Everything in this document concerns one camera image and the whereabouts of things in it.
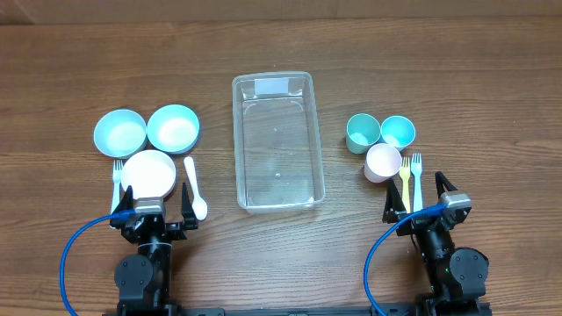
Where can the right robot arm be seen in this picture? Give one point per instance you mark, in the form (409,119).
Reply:
(457,276)

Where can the teal bowl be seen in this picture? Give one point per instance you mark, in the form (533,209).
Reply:
(174,129)

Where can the white pink bowl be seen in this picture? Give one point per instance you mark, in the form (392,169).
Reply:
(150,173)

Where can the clear plastic container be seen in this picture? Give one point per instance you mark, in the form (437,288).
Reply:
(277,142)

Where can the light blue fork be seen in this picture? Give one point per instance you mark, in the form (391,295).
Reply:
(116,178)
(416,170)

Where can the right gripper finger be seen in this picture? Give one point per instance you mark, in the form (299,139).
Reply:
(393,201)
(443,184)

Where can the white plastic spoon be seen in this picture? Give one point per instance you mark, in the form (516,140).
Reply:
(199,205)

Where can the pink cup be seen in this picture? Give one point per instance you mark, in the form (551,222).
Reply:
(382,162)

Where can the yellow fork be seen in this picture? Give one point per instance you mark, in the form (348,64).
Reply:
(404,174)

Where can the light blue bowl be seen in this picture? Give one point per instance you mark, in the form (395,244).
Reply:
(120,134)

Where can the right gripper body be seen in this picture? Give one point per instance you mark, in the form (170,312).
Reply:
(413,225)

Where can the blue cup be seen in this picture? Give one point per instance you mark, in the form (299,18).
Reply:
(398,131)

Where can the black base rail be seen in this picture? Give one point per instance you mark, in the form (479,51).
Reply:
(298,311)

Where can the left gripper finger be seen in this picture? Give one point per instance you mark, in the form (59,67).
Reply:
(186,206)
(124,209)

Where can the green cup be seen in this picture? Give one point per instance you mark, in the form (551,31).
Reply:
(362,132)

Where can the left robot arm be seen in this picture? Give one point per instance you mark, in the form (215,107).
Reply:
(144,278)

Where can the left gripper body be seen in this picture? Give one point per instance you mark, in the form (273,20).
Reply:
(174,231)

